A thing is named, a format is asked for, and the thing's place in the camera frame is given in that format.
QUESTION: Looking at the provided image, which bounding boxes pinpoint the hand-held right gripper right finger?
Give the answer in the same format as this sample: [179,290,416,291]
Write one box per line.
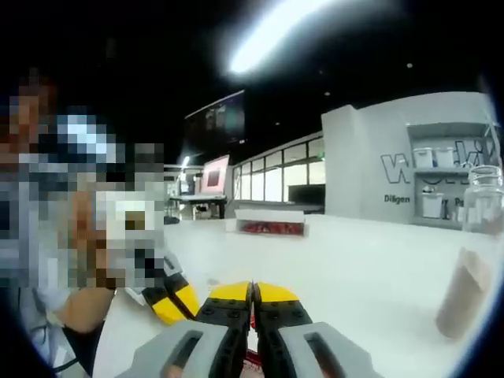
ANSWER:
[254,281,381,378]

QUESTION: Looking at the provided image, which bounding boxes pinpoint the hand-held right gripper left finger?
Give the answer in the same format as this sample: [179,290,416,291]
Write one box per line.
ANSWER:
[125,280,253,378]

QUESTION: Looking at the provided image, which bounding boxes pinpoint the slim red coffee pouch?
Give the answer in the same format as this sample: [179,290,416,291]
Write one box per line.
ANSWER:
[240,314,265,373]

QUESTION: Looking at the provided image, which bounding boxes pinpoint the pile of red coffee pouches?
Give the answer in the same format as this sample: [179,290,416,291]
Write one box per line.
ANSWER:
[242,221,305,235]

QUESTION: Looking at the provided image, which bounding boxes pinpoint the brown coffee powder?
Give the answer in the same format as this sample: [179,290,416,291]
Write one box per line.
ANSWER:
[435,247,495,339]

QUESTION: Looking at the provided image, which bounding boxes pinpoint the clear glass jar cup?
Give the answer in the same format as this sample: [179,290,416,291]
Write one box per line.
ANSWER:
[435,165,503,340]

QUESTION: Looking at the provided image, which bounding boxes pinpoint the person's black shorts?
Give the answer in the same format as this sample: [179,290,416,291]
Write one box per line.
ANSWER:
[62,322,106,375]

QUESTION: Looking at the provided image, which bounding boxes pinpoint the grey work table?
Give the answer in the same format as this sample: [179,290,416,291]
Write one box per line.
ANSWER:
[169,191,228,217]

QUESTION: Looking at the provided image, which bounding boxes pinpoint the white cardboard box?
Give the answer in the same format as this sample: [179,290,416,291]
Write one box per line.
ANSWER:
[226,209,310,237]

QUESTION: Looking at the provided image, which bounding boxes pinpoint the black monitor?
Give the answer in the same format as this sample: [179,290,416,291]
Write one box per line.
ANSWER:
[287,184,326,205]

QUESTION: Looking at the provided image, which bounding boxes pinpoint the pink display board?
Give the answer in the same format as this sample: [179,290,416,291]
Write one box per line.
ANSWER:
[200,154,231,195]

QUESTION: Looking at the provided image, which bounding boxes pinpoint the person's light shirt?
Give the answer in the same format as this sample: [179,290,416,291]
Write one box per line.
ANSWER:
[17,287,80,367]

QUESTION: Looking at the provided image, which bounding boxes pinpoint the glass partition windows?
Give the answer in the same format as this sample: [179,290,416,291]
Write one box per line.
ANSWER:
[232,135,327,204]

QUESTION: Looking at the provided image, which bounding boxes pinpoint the dark hanging screen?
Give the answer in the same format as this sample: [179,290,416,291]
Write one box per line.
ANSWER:
[184,89,246,146]

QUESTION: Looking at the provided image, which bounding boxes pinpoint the tall white storage bin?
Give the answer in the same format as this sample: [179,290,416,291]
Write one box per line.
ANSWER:
[421,192,443,218]

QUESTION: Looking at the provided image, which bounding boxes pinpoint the grey shelf unit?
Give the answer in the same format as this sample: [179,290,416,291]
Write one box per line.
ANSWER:
[405,121,501,229]

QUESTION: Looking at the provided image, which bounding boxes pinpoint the long ceiling light strip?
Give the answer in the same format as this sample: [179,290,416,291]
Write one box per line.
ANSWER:
[228,0,335,76]

